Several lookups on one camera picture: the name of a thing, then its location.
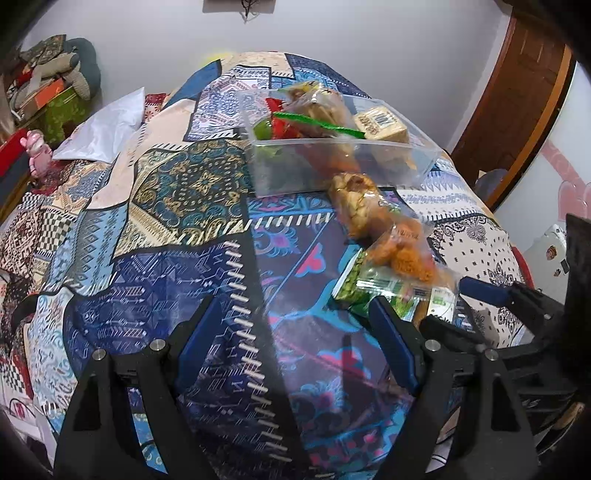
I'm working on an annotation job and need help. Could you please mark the patchwork blanket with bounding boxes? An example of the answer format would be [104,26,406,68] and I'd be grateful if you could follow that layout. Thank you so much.
[0,51,532,480]

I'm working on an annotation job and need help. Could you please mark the white stickered case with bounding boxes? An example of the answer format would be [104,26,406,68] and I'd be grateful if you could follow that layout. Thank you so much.
[524,224,568,288]

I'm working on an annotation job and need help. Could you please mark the small wall monitor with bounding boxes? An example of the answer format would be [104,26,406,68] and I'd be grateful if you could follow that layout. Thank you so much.
[203,0,277,12]

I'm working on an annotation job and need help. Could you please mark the stick biscuit packet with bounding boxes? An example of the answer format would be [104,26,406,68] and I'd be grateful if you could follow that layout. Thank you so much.
[353,105,409,145]

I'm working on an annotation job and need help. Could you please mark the orange snack bag green header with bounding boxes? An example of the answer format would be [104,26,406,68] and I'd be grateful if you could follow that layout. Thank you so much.
[333,217,462,324]

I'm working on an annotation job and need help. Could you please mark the wooden door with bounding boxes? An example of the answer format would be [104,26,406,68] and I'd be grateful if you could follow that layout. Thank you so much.
[450,0,578,208]

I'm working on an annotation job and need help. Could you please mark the grey plush cushion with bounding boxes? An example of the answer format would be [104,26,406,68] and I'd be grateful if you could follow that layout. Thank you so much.
[65,38,102,100]

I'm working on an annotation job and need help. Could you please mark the red patterned cloth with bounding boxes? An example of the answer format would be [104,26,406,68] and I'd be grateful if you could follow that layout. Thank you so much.
[144,93,168,119]

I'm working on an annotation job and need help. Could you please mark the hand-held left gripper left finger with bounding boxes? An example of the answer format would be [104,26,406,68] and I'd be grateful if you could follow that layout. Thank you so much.
[54,293,227,480]

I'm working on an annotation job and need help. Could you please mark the round biscuit pack green label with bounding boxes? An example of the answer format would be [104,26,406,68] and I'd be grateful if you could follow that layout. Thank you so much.
[277,80,365,139]

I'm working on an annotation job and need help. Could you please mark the red snack packet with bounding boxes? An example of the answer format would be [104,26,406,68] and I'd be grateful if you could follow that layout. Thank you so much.
[265,97,296,139]

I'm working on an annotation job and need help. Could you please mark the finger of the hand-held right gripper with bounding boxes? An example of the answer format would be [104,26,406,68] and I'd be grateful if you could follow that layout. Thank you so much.
[419,315,488,352]
[459,277,565,340]

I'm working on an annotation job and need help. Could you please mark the clear plastic container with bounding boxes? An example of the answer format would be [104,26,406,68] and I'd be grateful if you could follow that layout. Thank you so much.
[240,90,444,198]

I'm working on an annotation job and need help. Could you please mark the orange cardboard box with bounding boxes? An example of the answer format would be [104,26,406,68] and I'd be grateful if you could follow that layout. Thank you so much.
[16,76,65,112]

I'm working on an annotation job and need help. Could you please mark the blue grey chair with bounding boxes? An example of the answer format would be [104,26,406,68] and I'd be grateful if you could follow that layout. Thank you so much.
[475,168,509,204]

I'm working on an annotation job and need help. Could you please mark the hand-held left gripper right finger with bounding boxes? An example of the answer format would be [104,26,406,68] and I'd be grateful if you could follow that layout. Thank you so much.
[368,295,539,480]

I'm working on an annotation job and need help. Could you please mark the red box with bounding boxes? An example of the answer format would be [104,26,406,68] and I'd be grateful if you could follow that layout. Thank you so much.
[0,129,28,177]

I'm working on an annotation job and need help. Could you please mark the green snack packet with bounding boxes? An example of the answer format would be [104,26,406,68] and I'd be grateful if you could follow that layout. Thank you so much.
[253,117,278,141]

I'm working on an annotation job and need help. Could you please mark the white pillow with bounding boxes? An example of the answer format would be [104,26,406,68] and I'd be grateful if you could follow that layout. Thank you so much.
[52,87,146,162]

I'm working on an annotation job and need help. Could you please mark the pink plush toy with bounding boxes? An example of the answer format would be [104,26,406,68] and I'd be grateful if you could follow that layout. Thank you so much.
[21,130,52,178]

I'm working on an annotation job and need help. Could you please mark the clear bag of brown snacks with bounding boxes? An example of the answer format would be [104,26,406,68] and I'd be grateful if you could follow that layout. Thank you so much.
[329,173,402,241]

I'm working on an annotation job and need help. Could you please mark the dark patterned cloth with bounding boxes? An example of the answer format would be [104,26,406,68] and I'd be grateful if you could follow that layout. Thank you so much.
[21,34,68,63]

